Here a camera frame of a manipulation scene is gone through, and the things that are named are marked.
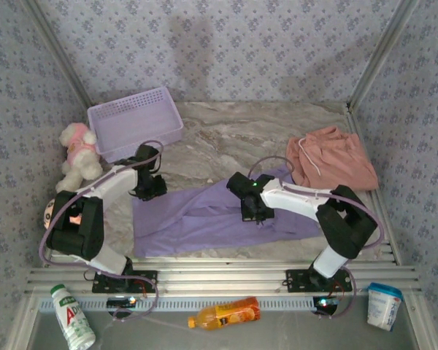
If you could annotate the purple t-shirt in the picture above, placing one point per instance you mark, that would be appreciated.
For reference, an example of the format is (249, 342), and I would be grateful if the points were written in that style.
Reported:
(204, 226)

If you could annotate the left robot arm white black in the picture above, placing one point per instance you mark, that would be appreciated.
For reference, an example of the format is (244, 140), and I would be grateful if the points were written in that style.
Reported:
(113, 182)

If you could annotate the purple plastic lattice basket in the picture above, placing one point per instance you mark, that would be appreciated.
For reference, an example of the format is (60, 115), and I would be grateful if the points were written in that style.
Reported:
(131, 120)

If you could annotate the white plush dog pink jacket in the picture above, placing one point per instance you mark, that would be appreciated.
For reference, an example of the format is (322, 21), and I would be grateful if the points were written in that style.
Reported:
(78, 153)

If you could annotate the peach doll head toy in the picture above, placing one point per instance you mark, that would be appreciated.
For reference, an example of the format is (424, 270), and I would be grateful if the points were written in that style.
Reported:
(49, 215)

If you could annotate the orange juice bottle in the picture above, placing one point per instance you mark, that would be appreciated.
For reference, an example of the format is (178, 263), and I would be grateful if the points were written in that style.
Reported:
(226, 314)

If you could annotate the white milk bottle green label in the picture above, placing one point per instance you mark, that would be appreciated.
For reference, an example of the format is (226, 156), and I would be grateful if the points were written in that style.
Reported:
(73, 321)

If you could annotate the white yogurt cup blue lid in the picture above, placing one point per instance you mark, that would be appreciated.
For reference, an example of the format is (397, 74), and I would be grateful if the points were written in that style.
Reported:
(383, 308)

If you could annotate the aluminium mounting rail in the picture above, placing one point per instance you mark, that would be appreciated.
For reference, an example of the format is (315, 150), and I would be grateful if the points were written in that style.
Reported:
(222, 277)

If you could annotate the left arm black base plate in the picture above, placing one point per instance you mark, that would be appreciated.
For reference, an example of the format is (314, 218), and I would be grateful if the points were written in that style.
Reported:
(146, 279)

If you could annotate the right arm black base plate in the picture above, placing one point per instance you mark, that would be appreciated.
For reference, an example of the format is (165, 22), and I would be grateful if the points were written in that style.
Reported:
(297, 280)

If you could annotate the aluminium table side rail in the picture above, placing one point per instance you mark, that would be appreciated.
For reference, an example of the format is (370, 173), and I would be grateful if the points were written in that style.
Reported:
(387, 218)

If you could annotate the aluminium frame post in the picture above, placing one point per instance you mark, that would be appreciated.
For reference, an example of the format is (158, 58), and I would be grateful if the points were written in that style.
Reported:
(383, 51)
(56, 54)

